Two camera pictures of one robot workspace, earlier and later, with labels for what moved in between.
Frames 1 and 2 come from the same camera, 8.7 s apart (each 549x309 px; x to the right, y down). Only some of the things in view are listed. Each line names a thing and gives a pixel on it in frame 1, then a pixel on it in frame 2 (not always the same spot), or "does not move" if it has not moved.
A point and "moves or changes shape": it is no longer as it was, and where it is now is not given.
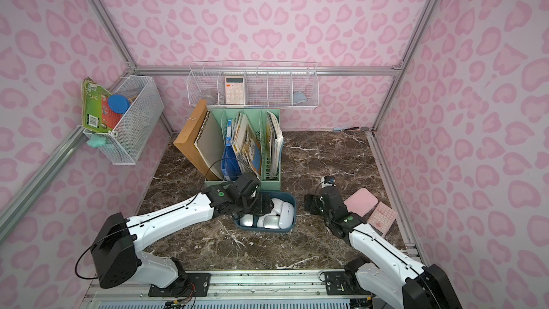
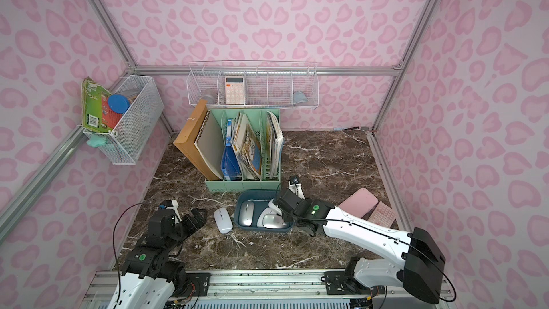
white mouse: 287,215 moves or changes shape
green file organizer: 251,144 does not move
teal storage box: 282,218 does not move
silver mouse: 246,219 does not move
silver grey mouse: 271,222 does not move
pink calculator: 382,217 does not move
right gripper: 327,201 → 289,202
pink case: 362,202 does not move
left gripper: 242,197 → 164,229
